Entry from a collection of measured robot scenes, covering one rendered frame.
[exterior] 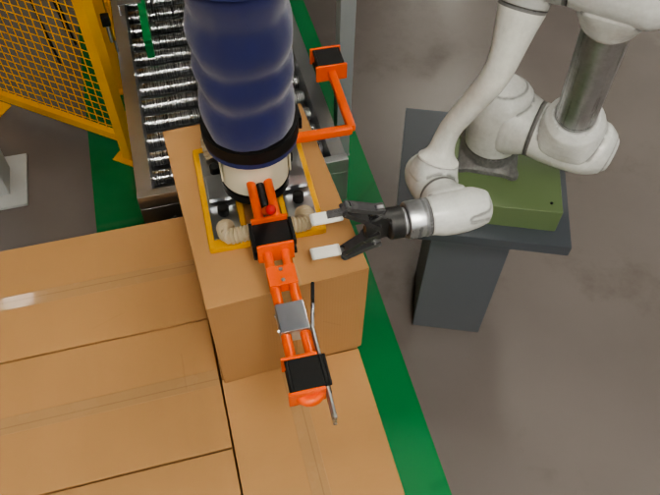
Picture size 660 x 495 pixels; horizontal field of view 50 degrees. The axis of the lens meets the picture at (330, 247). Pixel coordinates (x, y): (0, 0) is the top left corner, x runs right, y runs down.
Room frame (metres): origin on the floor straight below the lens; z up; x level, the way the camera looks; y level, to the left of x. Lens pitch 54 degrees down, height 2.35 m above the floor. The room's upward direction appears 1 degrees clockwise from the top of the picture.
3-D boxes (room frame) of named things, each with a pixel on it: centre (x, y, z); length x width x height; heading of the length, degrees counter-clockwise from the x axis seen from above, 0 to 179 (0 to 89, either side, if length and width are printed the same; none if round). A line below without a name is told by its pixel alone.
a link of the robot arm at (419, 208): (1.00, -0.19, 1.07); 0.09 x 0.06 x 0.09; 15
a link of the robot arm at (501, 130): (1.44, -0.47, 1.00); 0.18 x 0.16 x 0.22; 63
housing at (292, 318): (0.73, 0.07, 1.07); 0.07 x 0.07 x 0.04; 15
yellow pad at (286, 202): (1.20, 0.10, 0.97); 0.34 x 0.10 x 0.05; 15
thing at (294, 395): (0.60, 0.05, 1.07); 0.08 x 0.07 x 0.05; 15
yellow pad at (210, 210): (1.15, 0.28, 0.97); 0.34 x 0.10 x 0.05; 15
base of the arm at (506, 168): (1.46, -0.46, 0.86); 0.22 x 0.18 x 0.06; 168
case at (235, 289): (1.17, 0.19, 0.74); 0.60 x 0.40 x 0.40; 19
